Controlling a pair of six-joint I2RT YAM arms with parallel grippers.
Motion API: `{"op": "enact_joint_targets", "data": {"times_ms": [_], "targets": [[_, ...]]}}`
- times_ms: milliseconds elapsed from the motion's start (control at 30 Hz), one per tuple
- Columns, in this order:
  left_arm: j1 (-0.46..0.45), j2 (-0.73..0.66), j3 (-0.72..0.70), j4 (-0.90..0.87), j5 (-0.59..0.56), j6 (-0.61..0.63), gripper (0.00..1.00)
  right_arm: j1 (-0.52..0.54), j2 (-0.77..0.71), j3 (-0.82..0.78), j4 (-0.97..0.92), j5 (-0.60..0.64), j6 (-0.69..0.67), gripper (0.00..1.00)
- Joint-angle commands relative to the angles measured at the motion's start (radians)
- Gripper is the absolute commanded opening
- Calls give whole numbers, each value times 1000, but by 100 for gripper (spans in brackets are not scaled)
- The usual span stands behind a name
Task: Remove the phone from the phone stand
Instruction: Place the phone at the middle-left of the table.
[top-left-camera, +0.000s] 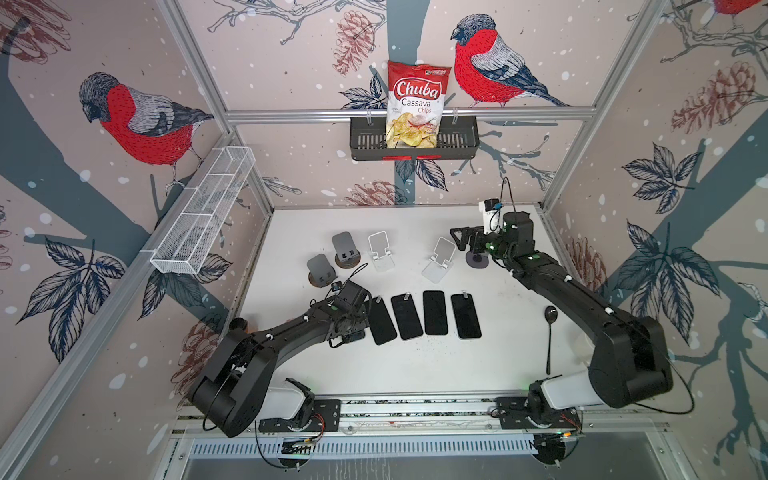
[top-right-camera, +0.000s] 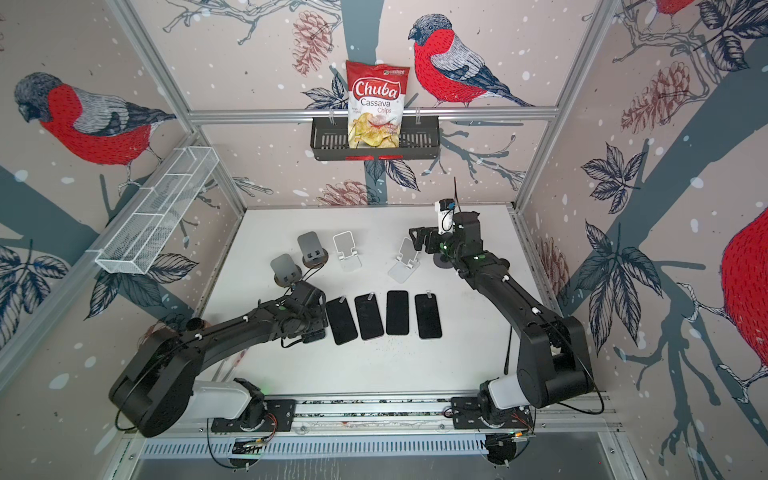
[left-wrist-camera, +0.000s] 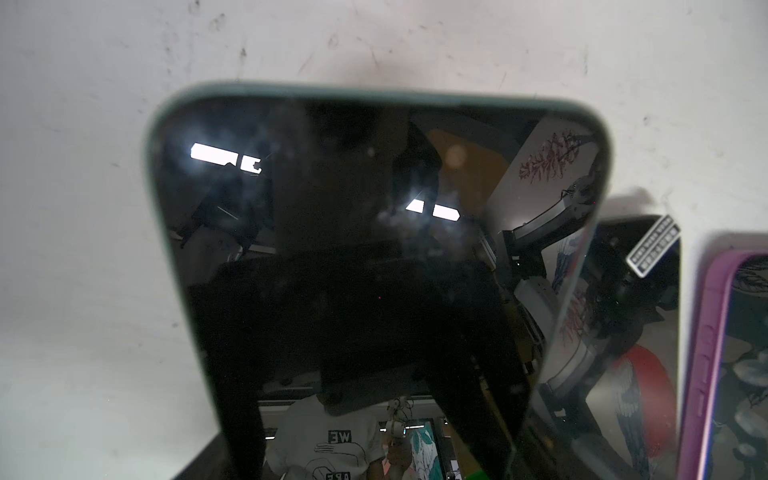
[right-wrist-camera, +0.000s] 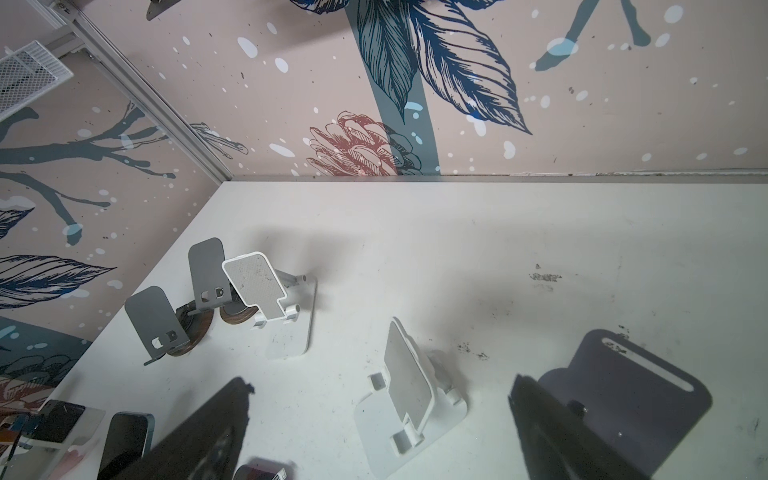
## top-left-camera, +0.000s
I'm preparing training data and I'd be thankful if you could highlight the white wire phone stand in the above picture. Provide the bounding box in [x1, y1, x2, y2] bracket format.
[368, 231, 395, 273]

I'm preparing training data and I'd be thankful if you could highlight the red cassava chips bag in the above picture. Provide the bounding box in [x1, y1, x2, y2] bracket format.
[385, 61, 451, 149]

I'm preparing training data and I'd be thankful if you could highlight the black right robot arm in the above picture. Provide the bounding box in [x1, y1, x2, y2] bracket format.
[450, 211, 674, 413]

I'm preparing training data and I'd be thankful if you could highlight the grey round phone stand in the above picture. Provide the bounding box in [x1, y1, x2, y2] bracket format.
[465, 252, 490, 269]

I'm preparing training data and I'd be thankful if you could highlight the wooden round phone stand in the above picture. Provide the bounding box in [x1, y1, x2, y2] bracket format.
[332, 231, 361, 269]

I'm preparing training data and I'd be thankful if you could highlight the clear acrylic phone stand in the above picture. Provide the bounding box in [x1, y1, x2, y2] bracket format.
[422, 237, 457, 284]

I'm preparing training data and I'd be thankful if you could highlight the purple edged phone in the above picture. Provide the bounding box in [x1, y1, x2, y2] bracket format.
[391, 293, 424, 340]

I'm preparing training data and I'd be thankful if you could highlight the black wall basket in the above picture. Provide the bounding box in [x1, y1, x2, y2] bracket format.
[349, 116, 480, 161]

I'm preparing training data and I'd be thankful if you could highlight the white wire mesh basket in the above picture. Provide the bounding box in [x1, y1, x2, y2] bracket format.
[150, 146, 255, 275]

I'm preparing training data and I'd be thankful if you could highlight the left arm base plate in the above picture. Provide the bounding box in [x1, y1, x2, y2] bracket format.
[258, 399, 341, 434]

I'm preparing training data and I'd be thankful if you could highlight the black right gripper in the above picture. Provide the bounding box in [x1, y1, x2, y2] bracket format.
[449, 223, 514, 265]

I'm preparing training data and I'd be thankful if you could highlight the black long spoon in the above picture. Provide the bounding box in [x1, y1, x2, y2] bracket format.
[544, 305, 559, 376]

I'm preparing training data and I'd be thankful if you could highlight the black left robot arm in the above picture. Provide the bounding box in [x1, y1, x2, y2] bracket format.
[186, 281, 373, 438]

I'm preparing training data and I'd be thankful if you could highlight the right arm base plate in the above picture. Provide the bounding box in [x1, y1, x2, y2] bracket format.
[489, 397, 582, 430]

